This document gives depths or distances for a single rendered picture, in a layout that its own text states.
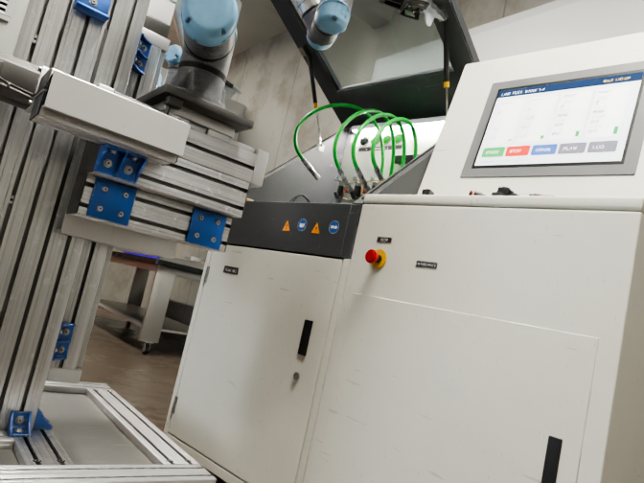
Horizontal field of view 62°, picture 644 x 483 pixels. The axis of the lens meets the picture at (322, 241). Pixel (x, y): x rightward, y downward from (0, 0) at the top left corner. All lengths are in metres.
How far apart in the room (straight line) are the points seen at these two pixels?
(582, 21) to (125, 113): 2.81
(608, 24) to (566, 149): 1.88
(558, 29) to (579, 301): 2.55
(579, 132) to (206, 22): 0.98
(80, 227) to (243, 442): 0.81
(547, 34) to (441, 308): 2.51
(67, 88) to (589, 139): 1.22
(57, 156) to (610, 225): 1.20
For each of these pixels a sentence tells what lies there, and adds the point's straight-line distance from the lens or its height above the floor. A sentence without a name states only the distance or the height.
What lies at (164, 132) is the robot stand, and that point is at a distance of 1.14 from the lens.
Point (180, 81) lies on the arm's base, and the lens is 1.34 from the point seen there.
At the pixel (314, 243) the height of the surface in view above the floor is 0.82.
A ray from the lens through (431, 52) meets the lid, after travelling 2.07.
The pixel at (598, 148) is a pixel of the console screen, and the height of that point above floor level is 1.19.
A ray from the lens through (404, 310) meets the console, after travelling 1.35.
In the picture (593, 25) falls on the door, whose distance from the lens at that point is 3.45.
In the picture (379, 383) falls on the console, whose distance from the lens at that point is 1.38.
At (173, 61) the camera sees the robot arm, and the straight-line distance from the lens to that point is 2.16.
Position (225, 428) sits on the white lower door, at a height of 0.21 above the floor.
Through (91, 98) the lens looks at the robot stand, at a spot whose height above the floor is 0.92.
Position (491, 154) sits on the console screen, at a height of 1.18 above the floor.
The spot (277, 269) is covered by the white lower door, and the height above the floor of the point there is 0.73.
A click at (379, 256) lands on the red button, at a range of 1.42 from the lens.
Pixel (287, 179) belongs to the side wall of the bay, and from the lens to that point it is 2.20.
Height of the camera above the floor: 0.65
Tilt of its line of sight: 7 degrees up
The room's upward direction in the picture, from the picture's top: 13 degrees clockwise
